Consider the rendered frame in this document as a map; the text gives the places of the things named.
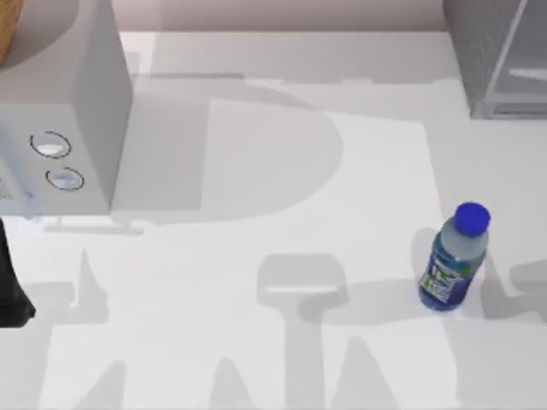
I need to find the blue bottle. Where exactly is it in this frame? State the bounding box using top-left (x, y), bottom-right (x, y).
top-left (417, 202), bottom-right (492, 313)

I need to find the pale microwave oven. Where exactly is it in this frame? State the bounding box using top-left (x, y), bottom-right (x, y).
top-left (0, 0), bottom-right (134, 220)

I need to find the small microwave knob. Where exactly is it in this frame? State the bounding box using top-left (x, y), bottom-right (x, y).
top-left (45, 167), bottom-right (85, 191)

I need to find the large microwave knob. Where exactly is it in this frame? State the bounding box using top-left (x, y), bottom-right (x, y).
top-left (29, 131), bottom-right (73, 160)

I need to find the grey cabinet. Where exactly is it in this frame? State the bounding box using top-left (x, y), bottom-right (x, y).
top-left (442, 0), bottom-right (547, 122)

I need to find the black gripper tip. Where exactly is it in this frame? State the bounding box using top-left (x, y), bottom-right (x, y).
top-left (0, 217), bottom-right (37, 330)

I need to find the wooden cupboard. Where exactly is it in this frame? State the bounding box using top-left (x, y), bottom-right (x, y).
top-left (0, 0), bottom-right (32, 69)

